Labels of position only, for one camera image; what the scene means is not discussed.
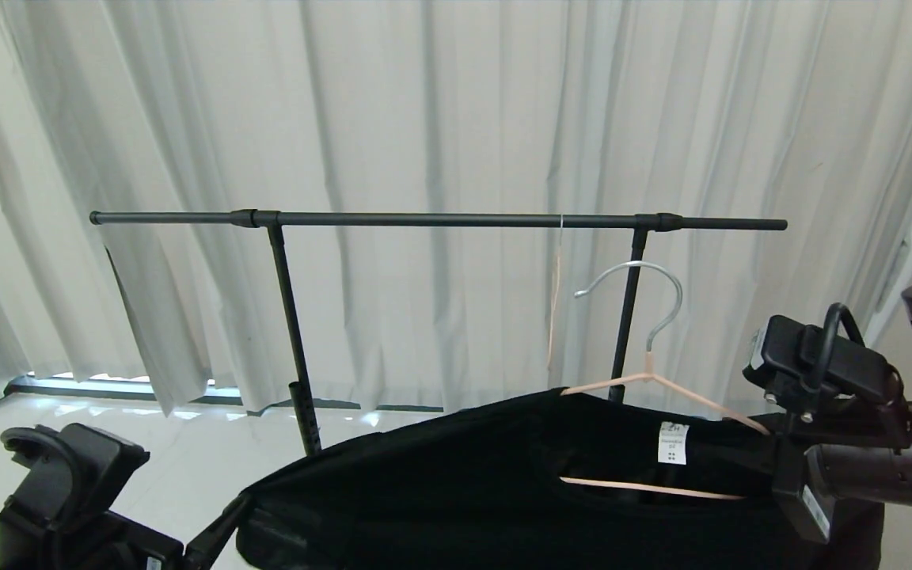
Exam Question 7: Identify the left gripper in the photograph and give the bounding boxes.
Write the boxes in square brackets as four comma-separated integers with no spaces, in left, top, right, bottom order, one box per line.
[68,519,188,570]

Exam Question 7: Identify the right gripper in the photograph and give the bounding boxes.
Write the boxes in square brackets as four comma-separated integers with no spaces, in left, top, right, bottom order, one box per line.
[773,431,912,545]

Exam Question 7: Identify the window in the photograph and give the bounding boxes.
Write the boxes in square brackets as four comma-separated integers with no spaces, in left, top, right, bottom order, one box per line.
[0,372,245,409]

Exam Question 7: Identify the pink clothes hanger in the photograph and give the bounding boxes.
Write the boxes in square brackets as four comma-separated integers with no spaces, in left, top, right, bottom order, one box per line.
[545,214,568,371]
[559,260,773,502]

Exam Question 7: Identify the black clothes rack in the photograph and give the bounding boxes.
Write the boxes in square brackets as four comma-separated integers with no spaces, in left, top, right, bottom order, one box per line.
[89,209,789,458]

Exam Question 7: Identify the black garment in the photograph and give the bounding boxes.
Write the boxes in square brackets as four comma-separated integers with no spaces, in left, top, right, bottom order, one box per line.
[234,386,886,570]

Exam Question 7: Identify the white curtain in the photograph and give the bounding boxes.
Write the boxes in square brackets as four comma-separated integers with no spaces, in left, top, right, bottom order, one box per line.
[0,0,912,420]

